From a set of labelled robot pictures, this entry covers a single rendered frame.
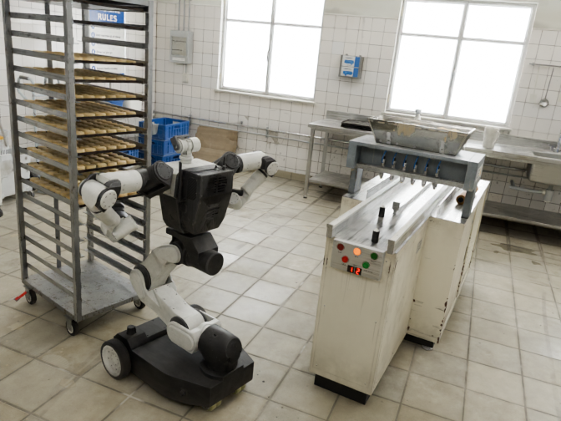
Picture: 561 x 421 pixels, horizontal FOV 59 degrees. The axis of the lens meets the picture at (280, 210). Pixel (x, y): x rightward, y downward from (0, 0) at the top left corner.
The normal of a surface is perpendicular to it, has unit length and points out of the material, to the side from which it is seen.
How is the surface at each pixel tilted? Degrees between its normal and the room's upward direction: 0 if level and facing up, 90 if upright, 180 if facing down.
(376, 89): 90
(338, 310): 90
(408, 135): 115
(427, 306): 90
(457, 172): 90
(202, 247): 45
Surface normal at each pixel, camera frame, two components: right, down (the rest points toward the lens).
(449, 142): -0.46, 0.61
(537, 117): -0.38, 0.25
